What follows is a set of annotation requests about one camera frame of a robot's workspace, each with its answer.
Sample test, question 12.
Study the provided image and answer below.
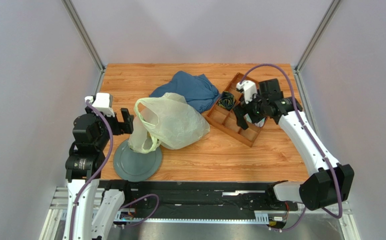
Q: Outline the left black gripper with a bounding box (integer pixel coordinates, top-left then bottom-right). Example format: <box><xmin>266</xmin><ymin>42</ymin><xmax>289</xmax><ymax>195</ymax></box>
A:
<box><xmin>85</xmin><ymin>105</ymin><xmax>133</xmax><ymax>149</ymax></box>

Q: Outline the translucent pale green plastic bag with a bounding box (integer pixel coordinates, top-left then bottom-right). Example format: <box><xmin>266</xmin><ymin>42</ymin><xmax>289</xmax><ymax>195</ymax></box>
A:
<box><xmin>128</xmin><ymin>92</ymin><xmax>210</xmax><ymax>154</ymax></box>

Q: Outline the grey round plate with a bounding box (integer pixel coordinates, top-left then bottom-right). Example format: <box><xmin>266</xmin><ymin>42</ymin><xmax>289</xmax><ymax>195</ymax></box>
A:
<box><xmin>113</xmin><ymin>140</ymin><xmax>163</xmax><ymax>183</ymax></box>

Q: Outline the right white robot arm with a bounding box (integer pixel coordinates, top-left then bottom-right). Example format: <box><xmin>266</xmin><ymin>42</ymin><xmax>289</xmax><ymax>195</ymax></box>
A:
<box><xmin>233</xmin><ymin>78</ymin><xmax>354</xmax><ymax>211</ymax></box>

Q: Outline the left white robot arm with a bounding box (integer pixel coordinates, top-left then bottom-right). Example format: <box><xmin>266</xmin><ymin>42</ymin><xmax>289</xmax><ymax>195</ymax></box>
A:
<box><xmin>63</xmin><ymin>107</ymin><xmax>134</xmax><ymax>240</ymax></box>

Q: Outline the dark green rolled sock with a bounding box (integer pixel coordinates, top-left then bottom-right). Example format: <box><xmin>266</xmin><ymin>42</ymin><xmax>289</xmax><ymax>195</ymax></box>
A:
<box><xmin>217</xmin><ymin>91</ymin><xmax>236</xmax><ymax>111</ymax></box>

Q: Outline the brown wooden divided tray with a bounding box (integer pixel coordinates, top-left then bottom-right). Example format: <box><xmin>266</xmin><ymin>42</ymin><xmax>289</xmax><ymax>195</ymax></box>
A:
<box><xmin>205</xmin><ymin>72</ymin><xmax>262</xmax><ymax>147</ymax></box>

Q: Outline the blue crumpled cloth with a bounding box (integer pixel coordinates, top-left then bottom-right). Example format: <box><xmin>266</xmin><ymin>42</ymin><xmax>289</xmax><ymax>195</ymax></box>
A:
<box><xmin>149</xmin><ymin>71</ymin><xmax>220</xmax><ymax>113</ymax></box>

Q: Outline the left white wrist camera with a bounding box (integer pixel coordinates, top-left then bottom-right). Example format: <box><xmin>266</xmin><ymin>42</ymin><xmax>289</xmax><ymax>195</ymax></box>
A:
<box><xmin>84</xmin><ymin>92</ymin><xmax>116</xmax><ymax>117</ymax></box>

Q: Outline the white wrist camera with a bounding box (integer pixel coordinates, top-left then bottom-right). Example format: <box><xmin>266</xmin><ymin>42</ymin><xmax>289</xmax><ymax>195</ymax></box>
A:
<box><xmin>236</xmin><ymin>80</ymin><xmax>257</xmax><ymax>104</ymax></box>
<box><xmin>84</xmin><ymin>92</ymin><xmax>116</xmax><ymax>117</ymax></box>

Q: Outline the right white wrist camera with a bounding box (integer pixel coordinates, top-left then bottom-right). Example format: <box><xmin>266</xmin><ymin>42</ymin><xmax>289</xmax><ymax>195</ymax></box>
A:
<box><xmin>236</xmin><ymin>80</ymin><xmax>257</xmax><ymax>104</ymax></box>

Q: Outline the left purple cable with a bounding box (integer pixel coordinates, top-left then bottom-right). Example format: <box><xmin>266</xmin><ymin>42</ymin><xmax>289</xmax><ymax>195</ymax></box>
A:
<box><xmin>68</xmin><ymin>99</ymin><xmax>114</xmax><ymax>240</ymax></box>

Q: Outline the purple cable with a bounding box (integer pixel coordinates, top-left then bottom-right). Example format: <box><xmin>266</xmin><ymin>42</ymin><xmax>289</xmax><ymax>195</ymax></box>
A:
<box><xmin>68</xmin><ymin>99</ymin><xmax>114</xmax><ymax>240</ymax></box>
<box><xmin>239</xmin><ymin>63</ymin><xmax>343</xmax><ymax>220</ymax></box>

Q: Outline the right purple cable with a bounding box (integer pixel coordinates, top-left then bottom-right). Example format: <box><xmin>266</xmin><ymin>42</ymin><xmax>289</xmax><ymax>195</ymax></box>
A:
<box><xmin>239</xmin><ymin>63</ymin><xmax>343</xmax><ymax>220</ymax></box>

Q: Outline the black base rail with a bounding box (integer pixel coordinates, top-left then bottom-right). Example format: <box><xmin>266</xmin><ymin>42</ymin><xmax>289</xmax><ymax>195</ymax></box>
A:
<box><xmin>99</xmin><ymin>180</ymin><xmax>299</xmax><ymax>229</ymax></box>

